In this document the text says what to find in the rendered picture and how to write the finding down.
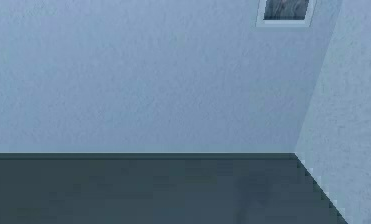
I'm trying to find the white framed wall picture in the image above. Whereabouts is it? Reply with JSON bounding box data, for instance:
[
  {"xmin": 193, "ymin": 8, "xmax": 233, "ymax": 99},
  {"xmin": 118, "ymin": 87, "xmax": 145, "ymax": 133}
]
[{"xmin": 255, "ymin": 0, "xmax": 318, "ymax": 28}]

